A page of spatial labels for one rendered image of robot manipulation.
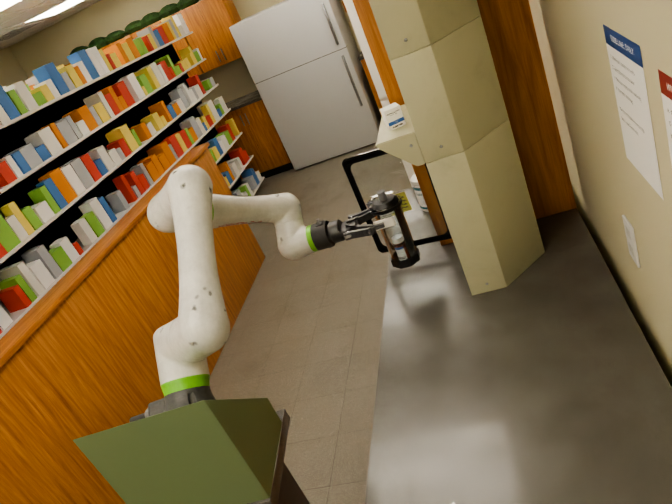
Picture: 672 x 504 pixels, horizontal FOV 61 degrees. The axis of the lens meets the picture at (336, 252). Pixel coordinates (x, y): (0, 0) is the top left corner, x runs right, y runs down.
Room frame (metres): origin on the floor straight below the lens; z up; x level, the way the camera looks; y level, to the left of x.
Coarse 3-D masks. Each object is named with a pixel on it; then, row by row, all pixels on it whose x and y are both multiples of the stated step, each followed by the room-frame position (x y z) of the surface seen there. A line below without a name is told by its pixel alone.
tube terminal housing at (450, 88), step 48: (432, 48) 1.46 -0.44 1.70; (480, 48) 1.53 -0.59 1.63; (432, 96) 1.47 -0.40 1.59; (480, 96) 1.51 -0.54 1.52; (432, 144) 1.49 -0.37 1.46; (480, 144) 1.49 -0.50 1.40; (480, 192) 1.47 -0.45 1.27; (528, 192) 1.55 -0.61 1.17; (480, 240) 1.47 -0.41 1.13; (528, 240) 1.52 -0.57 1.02; (480, 288) 1.49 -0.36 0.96
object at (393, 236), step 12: (396, 204) 1.65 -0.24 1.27; (384, 216) 1.65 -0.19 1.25; (396, 216) 1.65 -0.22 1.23; (384, 228) 1.66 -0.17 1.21; (396, 228) 1.65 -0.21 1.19; (408, 228) 1.67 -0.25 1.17; (384, 240) 1.69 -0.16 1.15; (396, 240) 1.65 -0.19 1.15; (408, 240) 1.65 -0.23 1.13; (396, 252) 1.66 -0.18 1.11; (408, 252) 1.65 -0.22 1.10
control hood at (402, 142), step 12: (408, 120) 1.62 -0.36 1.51; (384, 132) 1.61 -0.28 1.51; (396, 132) 1.56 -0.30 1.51; (408, 132) 1.52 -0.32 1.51; (384, 144) 1.53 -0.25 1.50; (396, 144) 1.52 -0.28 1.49; (408, 144) 1.51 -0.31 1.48; (396, 156) 1.52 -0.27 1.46; (408, 156) 1.51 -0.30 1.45; (420, 156) 1.50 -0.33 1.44
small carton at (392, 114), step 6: (384, 108) 1.63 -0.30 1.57; (390, 108) 1.60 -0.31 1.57; (396, 108) 1.60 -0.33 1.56; (384, 114) 1.60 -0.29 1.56; (390, 114) 1.60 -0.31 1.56; (396, 114) 1.60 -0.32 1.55; (402, 114) 1.60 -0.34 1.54; (384, 120) 1.63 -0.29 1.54; (390, 120) 1.60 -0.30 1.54; (396, 120) 1.60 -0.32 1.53; (402, 120) 1.60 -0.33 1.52; (390, 126) 1.60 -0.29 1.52; (396, 126) 1.60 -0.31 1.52
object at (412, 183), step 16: (368, 160) 1.89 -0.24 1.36; (384, 160) 1.86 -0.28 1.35; (400, 160) 1.84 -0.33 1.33; (368, 176) 1.90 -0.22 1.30; (384, 176) 1.87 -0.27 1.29; (400, 176) 1.85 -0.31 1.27; (416, 176) 1.82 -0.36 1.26; (368, 192) 1.91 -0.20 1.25; (400, 192) 1.86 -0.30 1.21; (416, 192) 1.83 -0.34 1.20; (432, 192) 1.81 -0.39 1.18; (416, 208) 1.84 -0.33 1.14; (432, 208) 1.82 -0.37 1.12; (416, 224) 1.85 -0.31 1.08; (432, 224) 1.83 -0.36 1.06
